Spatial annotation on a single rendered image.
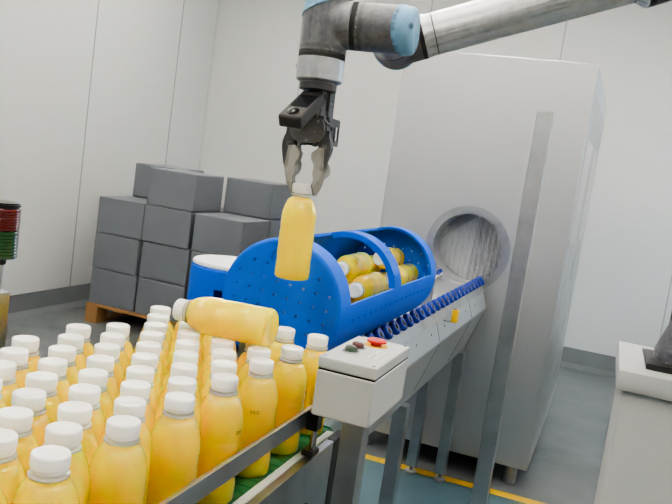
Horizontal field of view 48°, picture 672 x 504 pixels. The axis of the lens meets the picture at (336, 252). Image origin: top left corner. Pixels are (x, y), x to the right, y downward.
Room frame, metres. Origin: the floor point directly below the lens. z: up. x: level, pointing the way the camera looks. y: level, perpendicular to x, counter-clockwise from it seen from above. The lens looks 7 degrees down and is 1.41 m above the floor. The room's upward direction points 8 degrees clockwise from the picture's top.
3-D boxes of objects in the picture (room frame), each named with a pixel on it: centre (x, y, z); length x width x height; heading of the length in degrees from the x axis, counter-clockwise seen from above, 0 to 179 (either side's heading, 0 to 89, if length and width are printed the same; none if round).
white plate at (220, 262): (2.50, 0.32, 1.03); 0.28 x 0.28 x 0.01
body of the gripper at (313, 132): (1.50, 0.08, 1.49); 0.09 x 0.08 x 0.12; 161
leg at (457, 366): (3.46, -0.63, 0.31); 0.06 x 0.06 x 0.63; 70
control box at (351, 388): (1.28, -0.08, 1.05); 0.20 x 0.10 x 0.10; 160
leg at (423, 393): (3.51, -0.50, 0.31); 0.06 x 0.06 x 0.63; 70
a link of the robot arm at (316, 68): (1.49, 0.08, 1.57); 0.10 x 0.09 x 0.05; 71
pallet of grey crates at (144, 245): (5.66, 1.06, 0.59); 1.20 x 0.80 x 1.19; 71
